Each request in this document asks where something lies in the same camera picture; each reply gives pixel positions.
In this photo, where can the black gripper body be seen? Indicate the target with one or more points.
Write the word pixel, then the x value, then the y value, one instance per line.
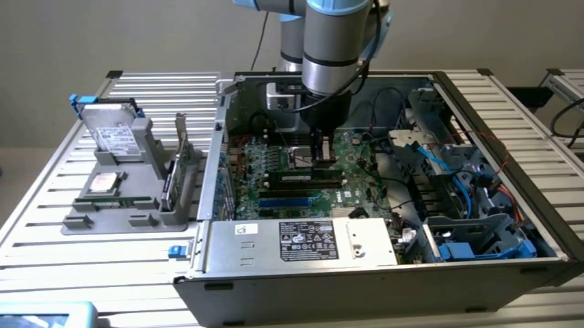
pixel 327 109

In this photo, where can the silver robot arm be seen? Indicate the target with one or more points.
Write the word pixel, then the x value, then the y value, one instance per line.
pixel 329 37

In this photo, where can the green RAM stick white label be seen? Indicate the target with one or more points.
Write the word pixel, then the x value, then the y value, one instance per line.
pixel 114 204

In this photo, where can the CPU socket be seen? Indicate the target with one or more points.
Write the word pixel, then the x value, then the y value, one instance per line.
pixel 298 158

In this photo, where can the black expansion slot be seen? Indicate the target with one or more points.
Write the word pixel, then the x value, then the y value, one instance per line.
pixel 282 194

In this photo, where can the blue expansion slot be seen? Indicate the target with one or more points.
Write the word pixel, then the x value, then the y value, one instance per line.
pixel 282 202

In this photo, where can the green motherboard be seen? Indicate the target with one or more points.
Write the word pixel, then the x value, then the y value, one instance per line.
pixel 282 210

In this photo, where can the grey metal drive cage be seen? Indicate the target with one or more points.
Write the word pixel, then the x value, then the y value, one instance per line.
pixel 420 160

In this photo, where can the grey power supply unit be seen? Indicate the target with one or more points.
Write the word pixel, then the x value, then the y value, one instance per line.
pixel 262 253

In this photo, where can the thin black disk drive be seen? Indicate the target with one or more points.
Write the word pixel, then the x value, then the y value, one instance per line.
pixel 170 186

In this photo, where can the open black PC case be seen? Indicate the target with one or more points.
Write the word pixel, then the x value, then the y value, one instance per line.
pixel 320 294

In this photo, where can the blue case latch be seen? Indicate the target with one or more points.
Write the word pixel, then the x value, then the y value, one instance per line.
pixel 177 251

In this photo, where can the grey disk bay blue rails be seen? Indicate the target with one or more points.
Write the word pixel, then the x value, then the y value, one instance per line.
pixel 484 239

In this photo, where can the black box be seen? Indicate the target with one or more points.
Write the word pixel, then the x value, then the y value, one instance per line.
pixel 530 97

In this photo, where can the silver hard disk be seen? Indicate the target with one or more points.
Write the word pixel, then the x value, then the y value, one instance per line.
pixel 111 131

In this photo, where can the silver CPU chip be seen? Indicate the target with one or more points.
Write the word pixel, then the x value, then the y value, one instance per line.
pixel 105 181

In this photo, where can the grey parts rack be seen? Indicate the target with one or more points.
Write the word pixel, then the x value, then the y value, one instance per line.
pixel 118 222

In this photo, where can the blue disk caddy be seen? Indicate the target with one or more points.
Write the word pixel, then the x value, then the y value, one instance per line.
pixel 82 99

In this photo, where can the metal slat side table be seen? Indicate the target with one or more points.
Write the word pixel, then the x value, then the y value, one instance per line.
pixel 570 80

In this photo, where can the teal device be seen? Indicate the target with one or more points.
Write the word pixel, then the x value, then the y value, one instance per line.
pixel 46 316

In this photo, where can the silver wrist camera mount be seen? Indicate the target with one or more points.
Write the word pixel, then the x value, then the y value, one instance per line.
pixel 278 97

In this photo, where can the graphics card metal bracket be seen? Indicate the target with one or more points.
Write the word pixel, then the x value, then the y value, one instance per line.
pixel 184 147

